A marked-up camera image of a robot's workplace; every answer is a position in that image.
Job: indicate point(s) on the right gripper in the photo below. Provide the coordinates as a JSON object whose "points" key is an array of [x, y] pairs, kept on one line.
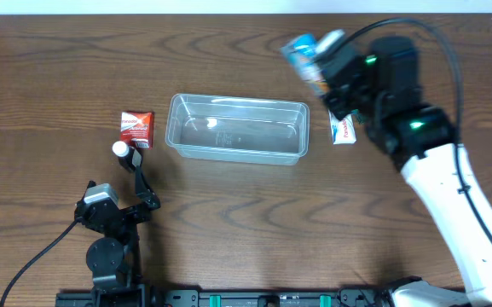
{"points": [[338, 79]]}

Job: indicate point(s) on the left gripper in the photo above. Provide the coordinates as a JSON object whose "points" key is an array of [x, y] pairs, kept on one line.
{"points": [[128, 212]]}

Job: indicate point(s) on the white Panadol box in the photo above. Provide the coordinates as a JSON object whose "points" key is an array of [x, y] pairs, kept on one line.
{"points": [[342, 130]]}

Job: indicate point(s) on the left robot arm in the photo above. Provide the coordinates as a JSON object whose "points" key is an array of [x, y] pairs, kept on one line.
{"points": [[114, 259]]}

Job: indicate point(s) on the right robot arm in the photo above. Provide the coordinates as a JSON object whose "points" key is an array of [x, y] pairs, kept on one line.
{"points": [[383, 87]]}

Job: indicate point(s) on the clear plastic container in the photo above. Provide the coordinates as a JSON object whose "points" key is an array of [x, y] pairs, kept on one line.
{"points": [[238, 129]]}

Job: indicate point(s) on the dark bottle white cap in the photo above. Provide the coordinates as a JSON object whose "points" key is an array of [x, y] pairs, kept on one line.
{"points": [[129, 157]]}

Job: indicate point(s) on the green Zam-Buk box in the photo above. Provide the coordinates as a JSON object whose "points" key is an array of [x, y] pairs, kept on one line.
{"points": [[358, 117]]}

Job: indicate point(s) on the red Panadol box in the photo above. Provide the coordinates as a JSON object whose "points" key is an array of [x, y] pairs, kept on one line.
{"points": [[136, 129]]}

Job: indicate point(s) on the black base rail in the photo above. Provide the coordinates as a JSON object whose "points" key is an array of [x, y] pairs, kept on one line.
{"points": [[348, 297]]}

